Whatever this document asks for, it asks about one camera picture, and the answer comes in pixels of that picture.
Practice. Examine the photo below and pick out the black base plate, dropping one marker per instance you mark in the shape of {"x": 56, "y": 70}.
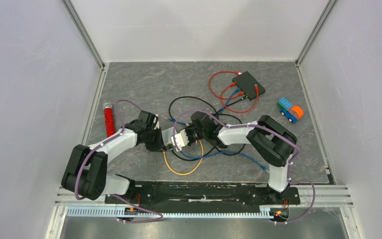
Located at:
{"x": 204, "y": 197}

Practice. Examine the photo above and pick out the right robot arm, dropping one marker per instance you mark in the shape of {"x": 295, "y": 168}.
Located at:
{"x": 275, "y": 144}

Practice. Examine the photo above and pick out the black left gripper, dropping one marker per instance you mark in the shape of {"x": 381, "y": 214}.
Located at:
{"x": 159, "y": 146}

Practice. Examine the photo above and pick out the clear plastic box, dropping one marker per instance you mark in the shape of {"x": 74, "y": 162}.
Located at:
{"x": 168, "y": 135}

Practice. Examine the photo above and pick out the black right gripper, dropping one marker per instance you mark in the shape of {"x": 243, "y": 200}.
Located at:
{"x": 187, "y": 130}

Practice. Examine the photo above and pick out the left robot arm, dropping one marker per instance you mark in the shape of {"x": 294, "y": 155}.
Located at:
{"x": 86, "y": 172}

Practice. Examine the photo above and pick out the blue lego brick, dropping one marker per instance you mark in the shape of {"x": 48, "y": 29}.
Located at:
{"x": 285, "y": 110}

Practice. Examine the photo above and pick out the red glitter tube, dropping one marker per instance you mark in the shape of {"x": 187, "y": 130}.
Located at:
{"x": 109, "y": 119}

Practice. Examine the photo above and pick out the black network switch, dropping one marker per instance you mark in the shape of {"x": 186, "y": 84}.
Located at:
{"x": 251, "y": 88}

